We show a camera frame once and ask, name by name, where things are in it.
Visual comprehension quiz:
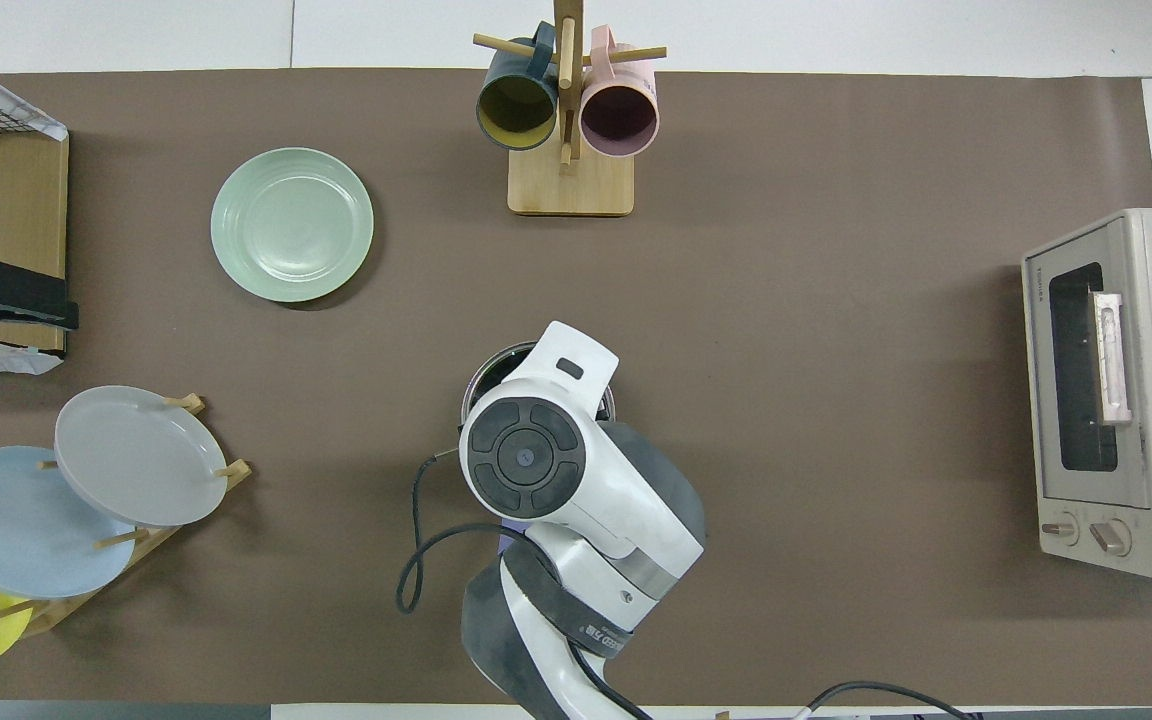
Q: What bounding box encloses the glass lid with blue knob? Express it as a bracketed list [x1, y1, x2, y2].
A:
[465, 343, 616, 426]

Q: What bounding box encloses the grey plate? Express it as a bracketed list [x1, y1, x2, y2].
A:
[54, 385, 229, 528]

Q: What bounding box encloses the light blue plate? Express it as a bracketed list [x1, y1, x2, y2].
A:
[0, 446, 137, 600]

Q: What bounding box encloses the wooden plate rack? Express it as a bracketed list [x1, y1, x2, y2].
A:
[0, 393, 253, 641]

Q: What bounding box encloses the light green plate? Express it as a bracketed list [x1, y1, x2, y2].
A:
[211, 147, 375, 304]

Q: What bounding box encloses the white patterned cloth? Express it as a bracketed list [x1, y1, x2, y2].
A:
[0, 48, 69, 142]

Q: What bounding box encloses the dark teal mug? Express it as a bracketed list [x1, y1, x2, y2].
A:
[476, 22, 562, 152]

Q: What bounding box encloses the wooden mug tree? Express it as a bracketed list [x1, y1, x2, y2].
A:
[473, 0, 667, 217]

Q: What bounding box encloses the pink mug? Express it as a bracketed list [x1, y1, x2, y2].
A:
[579, 25, 660, 159]

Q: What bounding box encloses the brown table mat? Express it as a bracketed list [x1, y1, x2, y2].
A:
[0, 68, 1152, 707]

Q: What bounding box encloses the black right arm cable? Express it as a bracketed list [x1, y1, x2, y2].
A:
[395, 446, 973, 720]

